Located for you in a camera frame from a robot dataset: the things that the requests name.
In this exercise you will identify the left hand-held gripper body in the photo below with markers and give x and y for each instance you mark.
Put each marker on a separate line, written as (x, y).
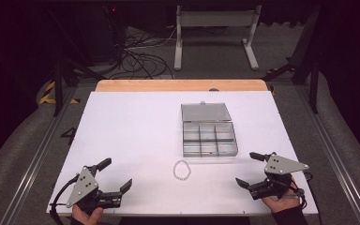
(82, 187)

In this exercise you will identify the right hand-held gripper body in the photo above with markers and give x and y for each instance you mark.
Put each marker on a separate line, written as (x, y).
(278, 167)

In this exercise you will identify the clear plastic compartment box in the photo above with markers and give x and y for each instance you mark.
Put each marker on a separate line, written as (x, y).
(208, 131)

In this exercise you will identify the person's left hand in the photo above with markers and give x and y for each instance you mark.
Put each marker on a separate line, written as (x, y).
(86, 215)

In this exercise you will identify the person's right hand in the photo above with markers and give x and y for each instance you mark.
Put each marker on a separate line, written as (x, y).
(279, 204)

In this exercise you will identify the white table board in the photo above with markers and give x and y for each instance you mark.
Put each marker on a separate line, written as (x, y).
(131, 134)

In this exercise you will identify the yellow black floor tape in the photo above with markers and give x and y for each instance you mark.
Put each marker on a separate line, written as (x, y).
(47, 93)

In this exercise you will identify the black metal stand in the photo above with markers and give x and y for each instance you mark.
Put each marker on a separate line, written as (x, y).
(57, 81)
(314, 81)

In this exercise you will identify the wooden table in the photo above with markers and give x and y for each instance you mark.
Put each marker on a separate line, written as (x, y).
(168, 85)

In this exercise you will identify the white metal stand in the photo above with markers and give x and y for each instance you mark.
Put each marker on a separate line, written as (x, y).
(215, 19)

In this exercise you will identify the metal floor rail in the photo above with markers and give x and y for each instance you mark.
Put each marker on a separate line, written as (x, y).
(334, 150)
(36, 159)

